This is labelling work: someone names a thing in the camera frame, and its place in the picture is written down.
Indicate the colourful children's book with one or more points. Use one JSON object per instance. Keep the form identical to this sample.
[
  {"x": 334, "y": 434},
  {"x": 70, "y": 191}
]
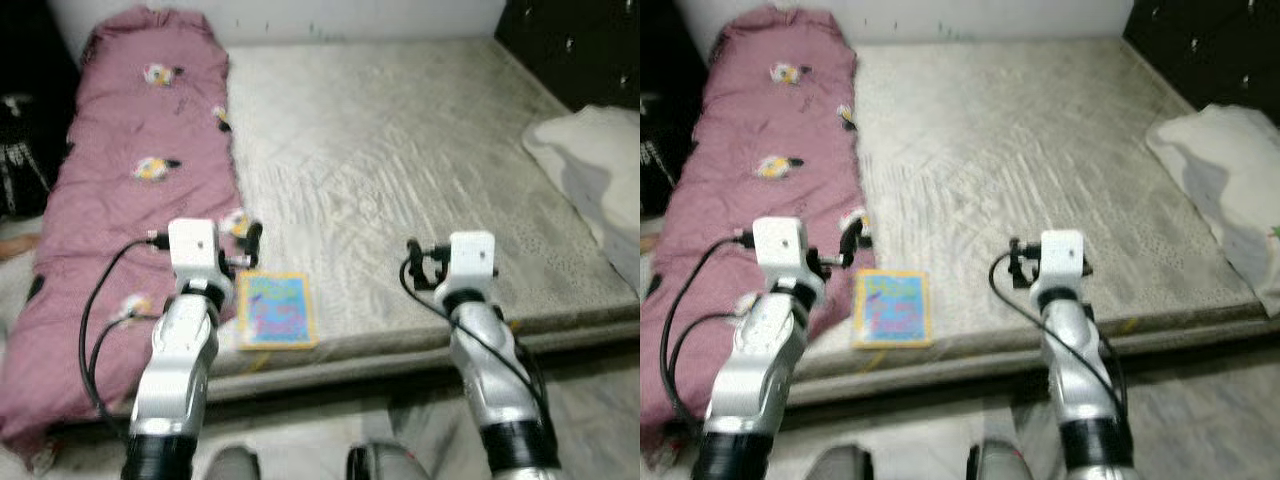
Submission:
[
  {"x": 892, "y": 308},
  {"x": 278, "y": 310}
]

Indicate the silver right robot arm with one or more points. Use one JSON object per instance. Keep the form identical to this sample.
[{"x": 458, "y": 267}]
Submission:
[
  {"x": 1080, "y": 380},
  {"x": 495, "y": 380}
]

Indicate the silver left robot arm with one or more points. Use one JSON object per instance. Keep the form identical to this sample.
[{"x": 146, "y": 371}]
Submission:
[
  {"x": 760, "y": 370},
  {"x": 180, "y": 370}
]

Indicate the grey patterned mattress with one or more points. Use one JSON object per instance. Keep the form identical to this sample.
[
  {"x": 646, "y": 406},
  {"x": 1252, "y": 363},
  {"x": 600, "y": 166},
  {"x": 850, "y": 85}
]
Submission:
[
  {"x": 400, "y": 170},
  {"x": 1010, "y": 170}
]

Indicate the pink cartoon print blanket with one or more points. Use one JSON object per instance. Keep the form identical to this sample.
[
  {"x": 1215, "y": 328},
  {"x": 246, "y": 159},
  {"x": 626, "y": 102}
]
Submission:
[
  {"x": 760, "y": 120},
  {"x": 120, "y": 180}
]

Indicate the grey right robot leg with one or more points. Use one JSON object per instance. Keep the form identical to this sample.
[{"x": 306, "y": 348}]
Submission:
[
  {"x": 395, "y": 462},
  {"x": 1005, "y": 462}
]

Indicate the grey robot leg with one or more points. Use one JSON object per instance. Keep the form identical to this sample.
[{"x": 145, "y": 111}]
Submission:
[
  {"x": 835, "y": 465},
  {"x": 395, "y": 462},
  {"x": 232, "y": 465},
  {"x": 1005, "y": 462}
]

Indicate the white pillow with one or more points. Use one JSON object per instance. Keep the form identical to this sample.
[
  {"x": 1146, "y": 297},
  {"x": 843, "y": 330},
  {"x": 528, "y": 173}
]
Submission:
[
  {"x": 600, "y": 170},
  {"x": 1230, "y": 180}
]

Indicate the dark printed clothing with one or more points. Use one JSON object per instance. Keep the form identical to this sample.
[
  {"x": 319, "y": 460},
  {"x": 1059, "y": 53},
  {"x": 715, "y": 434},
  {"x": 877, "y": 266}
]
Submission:
[
  {"x": 660, "y": 150},
  {"x": 25, "y": 150}
]

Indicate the grey left robot leg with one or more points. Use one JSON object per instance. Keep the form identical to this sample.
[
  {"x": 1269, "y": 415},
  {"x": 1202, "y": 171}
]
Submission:
[
  {"x": 232, "y": 465},
  {"x": 835, "y": 465}
]

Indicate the black tufted headboard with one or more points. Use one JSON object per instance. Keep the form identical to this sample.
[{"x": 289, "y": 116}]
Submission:
[
  {"x": 1210, "y": 45},
  {"x": 570, "y": 45}
]

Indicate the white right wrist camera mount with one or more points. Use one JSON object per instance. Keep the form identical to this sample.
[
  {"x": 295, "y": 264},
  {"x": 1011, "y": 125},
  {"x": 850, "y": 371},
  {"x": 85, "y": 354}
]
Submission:
[
  {"x": 1064, "y": 258},
  {"x": 472, "y": 262}
]

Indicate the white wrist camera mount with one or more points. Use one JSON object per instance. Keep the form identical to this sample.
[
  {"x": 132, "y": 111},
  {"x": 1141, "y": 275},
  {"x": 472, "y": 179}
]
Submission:
[
  {"x": 778, "y": 248},
  {"x": 1064, "y": 258},
  {"x": 193, "y": 250},
  {"x": 472, "y": 262}
]

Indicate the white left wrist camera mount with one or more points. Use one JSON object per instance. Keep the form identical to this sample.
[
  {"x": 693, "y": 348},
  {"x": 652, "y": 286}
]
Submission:
[
  {"x": 778, "y": 248},
  {"x": 193, "y": 250}
]

